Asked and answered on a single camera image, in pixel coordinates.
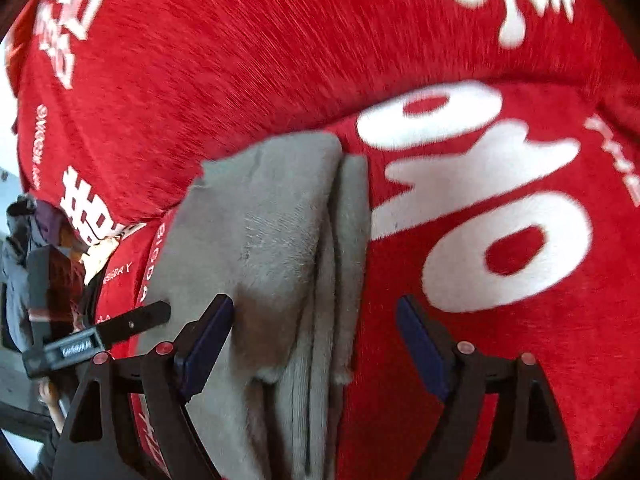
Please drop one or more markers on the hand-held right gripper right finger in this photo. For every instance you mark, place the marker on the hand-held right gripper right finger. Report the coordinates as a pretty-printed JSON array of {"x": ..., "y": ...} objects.
[{"x": 425, "y": 347}]

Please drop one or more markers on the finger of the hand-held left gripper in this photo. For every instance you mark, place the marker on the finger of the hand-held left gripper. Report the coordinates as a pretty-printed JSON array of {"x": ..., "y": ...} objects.
[{"x": 135, "y": 322}]

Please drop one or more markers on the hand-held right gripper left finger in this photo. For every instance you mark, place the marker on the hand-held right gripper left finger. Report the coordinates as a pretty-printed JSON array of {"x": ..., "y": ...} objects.
[{"x": 207, "y": 345}]

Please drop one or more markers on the grey small garment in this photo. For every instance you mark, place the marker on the grey small garment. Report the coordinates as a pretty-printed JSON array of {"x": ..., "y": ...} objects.
[{"x": 260, "y": 220}]

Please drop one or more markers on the person in dark clothes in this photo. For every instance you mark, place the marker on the person in dark clothes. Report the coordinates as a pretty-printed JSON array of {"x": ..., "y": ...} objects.
[{"x": 35, "y": 270}]

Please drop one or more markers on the person's left hand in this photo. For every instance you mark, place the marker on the person's left hand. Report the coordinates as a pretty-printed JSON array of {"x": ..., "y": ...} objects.
[{"x": 50, "y": 400}]

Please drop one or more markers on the red printed blanket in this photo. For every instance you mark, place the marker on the red printed blanket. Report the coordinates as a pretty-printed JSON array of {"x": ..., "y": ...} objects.
[{"x": 300, "y": 60}]

